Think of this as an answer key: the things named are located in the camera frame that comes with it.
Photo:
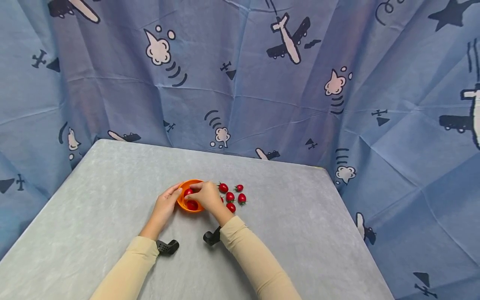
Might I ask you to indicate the person's right hand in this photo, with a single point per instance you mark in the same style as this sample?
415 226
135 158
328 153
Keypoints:
210 197

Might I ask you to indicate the person's left hand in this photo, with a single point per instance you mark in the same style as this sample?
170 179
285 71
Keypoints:
164 206

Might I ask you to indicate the person's left index finger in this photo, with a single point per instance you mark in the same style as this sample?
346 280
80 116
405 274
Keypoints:
174 188

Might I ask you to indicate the person's left thumb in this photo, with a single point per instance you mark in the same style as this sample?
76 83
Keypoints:
177 198

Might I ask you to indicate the person's right fingers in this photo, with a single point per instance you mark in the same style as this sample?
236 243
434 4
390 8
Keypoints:
194 192

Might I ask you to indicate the red cherry tomato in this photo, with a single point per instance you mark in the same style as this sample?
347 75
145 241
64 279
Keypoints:
188 192
192 205

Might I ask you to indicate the small orange bowl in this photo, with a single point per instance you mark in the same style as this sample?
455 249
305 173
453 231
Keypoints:
181 204

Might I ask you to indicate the person's right forearm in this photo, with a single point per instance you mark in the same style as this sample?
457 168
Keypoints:
255 258

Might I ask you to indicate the person's left forearm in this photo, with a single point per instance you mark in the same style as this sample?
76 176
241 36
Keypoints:
129 268

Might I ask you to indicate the group of red tomatoes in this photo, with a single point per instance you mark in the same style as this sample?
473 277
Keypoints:
230 196

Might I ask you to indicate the black wrist band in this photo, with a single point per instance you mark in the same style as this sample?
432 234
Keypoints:
167 246
212 237

